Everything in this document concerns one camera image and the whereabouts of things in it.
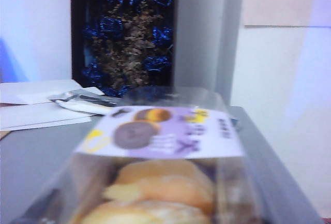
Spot plastic-wrapped spoon packet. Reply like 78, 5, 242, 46
49, 90, 118, 116

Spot black box of blue roses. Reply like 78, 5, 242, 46
70, 0, 176, 98

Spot white paper sheet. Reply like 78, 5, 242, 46
0, 79, 106, 106
0, 101, 93, 132

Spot clear snack box purple label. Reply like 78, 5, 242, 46
14, 86, 262, 224

